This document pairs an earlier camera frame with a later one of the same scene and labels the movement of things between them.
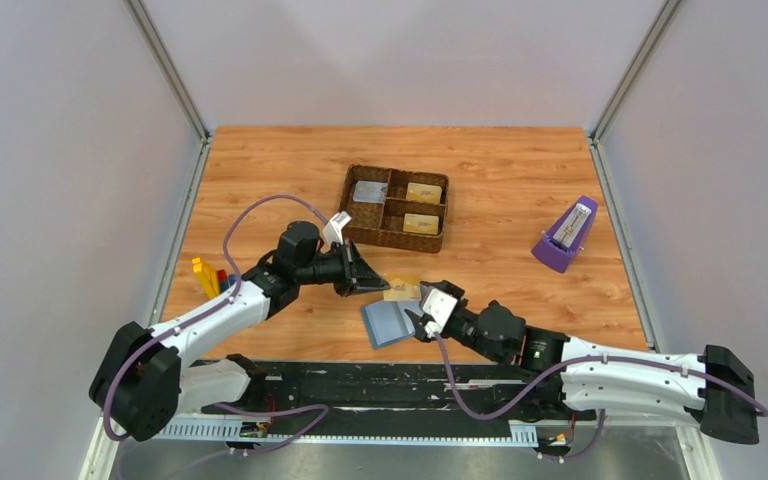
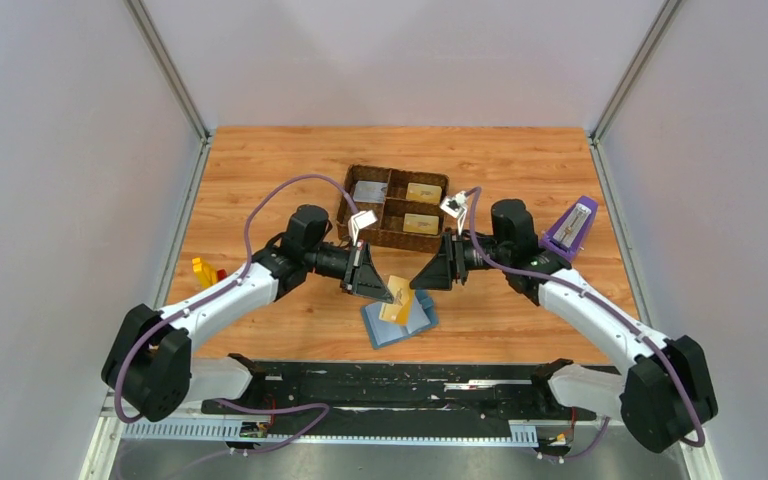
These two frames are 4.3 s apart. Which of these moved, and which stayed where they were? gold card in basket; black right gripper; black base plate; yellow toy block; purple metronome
Moved: black right gripper
Stayed: yellow toy block; purple metronome; black base plate; gold card in basket
